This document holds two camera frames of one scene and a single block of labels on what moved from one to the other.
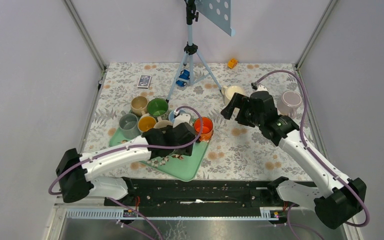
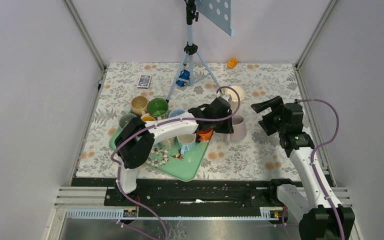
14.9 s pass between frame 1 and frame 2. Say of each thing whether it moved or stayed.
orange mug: stayed
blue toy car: stayed
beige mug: stayed
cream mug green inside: stayed
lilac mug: moved
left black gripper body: moved
